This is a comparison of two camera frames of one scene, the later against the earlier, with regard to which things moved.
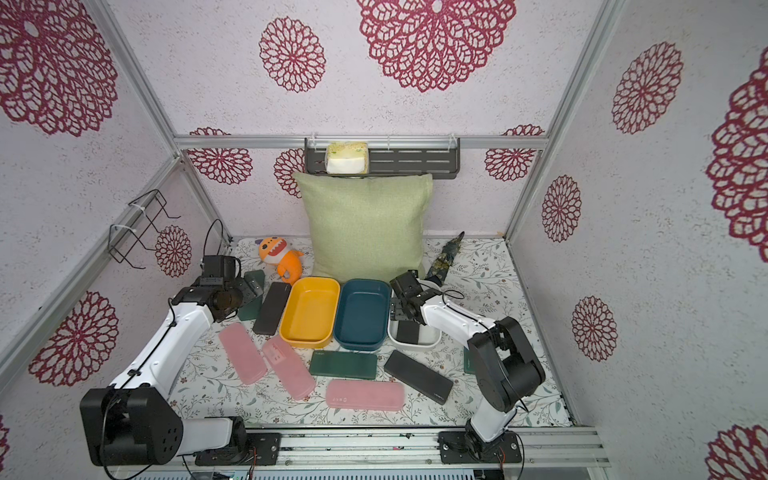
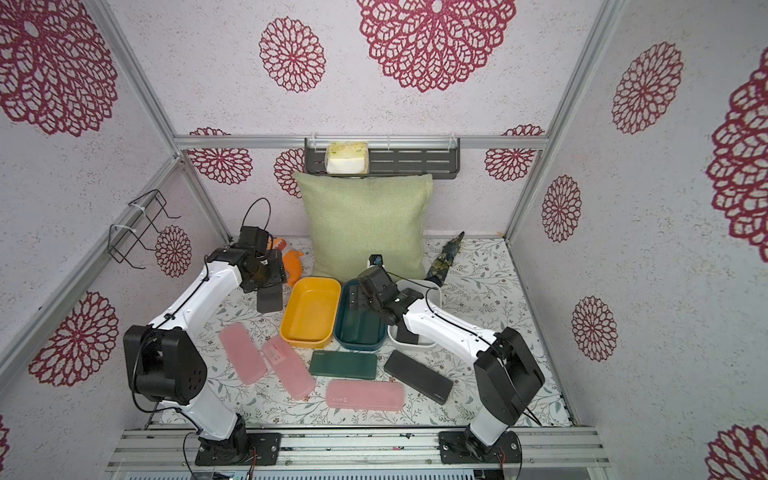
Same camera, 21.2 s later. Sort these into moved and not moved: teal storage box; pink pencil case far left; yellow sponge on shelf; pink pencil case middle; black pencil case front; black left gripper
Moved: black left gripper
Not moved: teal storage box; pink pencil case far left; black pencil case front; yellow sponge on shelf; pink pencil case middle
